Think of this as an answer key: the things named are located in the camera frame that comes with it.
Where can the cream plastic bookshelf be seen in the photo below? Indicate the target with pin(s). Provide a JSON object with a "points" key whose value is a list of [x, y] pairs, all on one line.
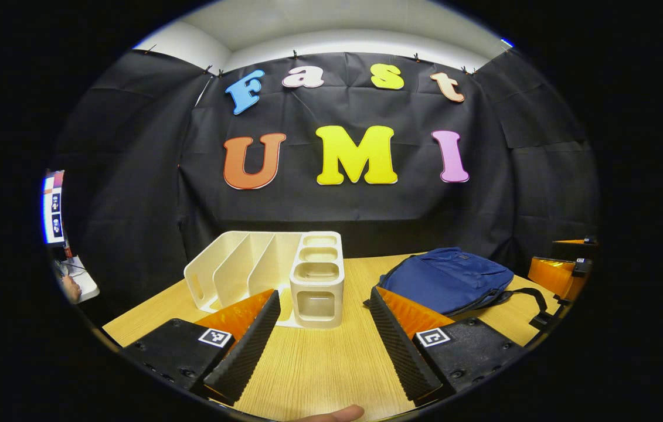
{"points": [[316, 293]]}

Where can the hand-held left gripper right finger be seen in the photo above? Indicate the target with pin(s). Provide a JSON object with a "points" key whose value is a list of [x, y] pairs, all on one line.
{"points": [[398, 351]]}

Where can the white side desk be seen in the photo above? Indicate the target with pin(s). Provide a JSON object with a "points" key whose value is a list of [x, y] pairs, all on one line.
{"points": [[88, 284]]}

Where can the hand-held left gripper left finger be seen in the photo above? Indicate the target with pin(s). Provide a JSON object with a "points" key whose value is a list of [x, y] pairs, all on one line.
{"points": [[246, 351]]}

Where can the computer monitor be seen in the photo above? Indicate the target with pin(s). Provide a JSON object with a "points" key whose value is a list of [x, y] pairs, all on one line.
{"points": [[54, 208]]}

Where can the black backdrop cloth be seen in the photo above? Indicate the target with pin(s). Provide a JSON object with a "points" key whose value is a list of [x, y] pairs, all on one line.
{"points": [[366, 205]]}

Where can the blue schoolbag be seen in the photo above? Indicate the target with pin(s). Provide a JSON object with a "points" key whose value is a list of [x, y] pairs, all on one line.
{"points": [[448, 281]]}

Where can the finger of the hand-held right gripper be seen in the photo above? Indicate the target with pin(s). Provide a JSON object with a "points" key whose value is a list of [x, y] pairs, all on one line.
{"points": [[554, 275], [571, 249]]}

